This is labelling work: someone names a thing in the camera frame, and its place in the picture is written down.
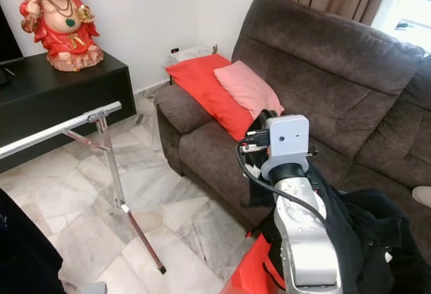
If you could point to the dark brown fabric sofa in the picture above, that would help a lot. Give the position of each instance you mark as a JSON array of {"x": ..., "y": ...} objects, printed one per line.
[{"x": 323, "y": 58}]

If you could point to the bright window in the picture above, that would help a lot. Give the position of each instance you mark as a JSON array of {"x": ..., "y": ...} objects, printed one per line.
[{"x": 411, "y": 11}]

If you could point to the white wall socket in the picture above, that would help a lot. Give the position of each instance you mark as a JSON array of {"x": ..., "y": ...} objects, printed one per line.
[{"x": 175, "y": 50}]

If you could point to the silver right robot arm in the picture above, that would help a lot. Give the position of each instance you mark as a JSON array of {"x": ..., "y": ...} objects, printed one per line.
[{"x": 306, "y": 240}]

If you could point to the red pillow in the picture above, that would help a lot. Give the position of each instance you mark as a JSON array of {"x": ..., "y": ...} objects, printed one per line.
[{"x": 202, "y": 89}]

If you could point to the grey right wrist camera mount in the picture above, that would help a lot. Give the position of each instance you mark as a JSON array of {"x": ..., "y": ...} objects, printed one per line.
[{"x": 286, "y": 142}]

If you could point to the black flat television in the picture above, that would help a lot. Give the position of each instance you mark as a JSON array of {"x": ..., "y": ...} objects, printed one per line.
[{"x": 7, "y": 48}]

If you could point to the pink pillow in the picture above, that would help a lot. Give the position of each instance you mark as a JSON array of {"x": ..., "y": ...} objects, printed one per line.
[{"x": 246, "y": 89}]

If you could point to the red laughing Buddha statue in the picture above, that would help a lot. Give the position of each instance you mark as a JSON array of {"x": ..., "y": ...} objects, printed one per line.
[{"x": 60, "y": 31}]

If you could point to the red plastic stool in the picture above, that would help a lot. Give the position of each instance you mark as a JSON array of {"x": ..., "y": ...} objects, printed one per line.
[{"x": 249, "y": 277}]

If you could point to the navy shirt white lettering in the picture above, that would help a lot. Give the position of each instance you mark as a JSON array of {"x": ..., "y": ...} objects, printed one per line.
[{"x": 27, "y": 253}]

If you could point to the silver metal clothes rack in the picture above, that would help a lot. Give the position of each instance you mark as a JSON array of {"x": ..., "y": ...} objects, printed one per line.
[{"x": 54, "y": 132}]

